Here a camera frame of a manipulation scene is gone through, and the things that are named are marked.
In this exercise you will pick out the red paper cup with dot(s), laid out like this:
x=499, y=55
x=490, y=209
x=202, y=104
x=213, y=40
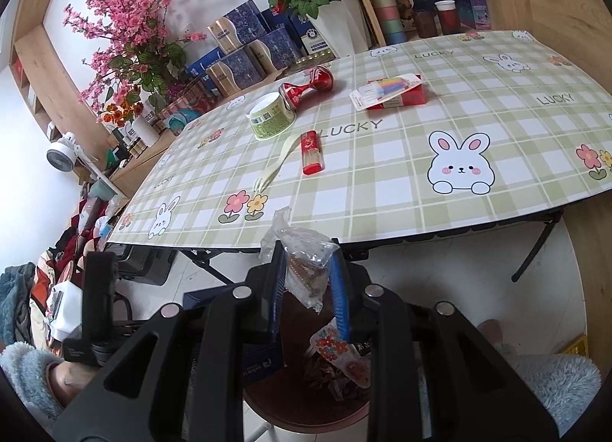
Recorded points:
x=448, y=18

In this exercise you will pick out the rainbow card package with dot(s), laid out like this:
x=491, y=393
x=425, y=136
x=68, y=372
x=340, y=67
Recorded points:
x=382, y=88

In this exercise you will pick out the wooden sideboard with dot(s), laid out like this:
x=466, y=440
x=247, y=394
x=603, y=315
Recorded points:
x=138, y=169

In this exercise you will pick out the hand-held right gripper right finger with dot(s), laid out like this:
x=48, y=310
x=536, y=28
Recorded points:
x=340, y=298

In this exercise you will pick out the clear plastic bag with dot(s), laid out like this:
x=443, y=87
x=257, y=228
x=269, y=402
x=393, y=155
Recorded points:
x=306, y=274

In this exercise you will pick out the pink cup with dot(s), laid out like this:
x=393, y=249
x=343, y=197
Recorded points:
x=387, y=13

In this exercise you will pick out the red lighter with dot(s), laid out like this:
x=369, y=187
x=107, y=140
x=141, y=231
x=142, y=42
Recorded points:
x=311, y=155

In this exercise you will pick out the pile of clothes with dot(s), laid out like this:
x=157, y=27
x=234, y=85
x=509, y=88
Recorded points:
x=71, y=241

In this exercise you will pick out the small blue purple box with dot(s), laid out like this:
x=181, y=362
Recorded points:
x=473, y=11

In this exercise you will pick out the blue cup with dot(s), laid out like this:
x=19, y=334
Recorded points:
x=395, y=37

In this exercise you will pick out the gold foil tray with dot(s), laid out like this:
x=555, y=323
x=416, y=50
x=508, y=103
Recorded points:
x=313, y=60

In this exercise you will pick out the wicker planter basket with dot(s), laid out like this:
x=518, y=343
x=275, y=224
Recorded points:
x=191, y=97

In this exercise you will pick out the white vase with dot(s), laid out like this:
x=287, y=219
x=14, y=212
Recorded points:
x=146, y=131

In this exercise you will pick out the light blue fleece garment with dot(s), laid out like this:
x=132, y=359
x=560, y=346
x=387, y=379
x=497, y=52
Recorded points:
x=550, y=375

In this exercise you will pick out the brown trash bin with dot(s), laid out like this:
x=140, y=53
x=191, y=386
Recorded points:
x=306, y=415

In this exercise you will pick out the stack of blue gift boxes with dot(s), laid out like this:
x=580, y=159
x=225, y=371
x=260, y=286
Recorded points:
x=239, y=26

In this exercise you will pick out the crushed red can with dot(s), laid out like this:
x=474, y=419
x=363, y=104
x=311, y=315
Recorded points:
x=306, y=88

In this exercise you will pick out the green cup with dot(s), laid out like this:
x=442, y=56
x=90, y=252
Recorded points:
x=391, y=25

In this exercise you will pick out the dark brown jar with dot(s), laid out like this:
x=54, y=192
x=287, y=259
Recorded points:
x=425, y=23

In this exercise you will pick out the teal container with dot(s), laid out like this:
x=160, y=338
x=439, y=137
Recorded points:
x=177, y=120

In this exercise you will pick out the white desk fan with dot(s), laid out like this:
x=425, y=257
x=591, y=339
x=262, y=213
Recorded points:
x=60, y=151

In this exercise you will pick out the person's left forearm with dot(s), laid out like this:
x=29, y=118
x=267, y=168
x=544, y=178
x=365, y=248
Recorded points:
x=24, y=370

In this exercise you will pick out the red box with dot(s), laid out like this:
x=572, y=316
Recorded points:
x=411, y=96

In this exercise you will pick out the black folding table frame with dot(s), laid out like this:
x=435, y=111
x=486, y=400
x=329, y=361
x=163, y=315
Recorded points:
x=530, y=250

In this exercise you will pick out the yellow crate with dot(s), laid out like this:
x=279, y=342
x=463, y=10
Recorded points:
x=573, y=346

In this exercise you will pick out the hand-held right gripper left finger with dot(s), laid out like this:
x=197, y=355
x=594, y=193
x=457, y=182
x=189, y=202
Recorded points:
x=277, y=313

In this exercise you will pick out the pink blossom plant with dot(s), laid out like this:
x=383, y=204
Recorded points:
x=134, y=26

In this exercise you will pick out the white floral package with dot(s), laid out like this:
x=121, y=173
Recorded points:
x=334, y=351

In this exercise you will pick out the orange flower plant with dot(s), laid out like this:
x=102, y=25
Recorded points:
x=119, y=112

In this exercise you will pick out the black storage box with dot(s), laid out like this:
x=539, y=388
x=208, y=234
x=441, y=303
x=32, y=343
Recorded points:
x=143, y=265

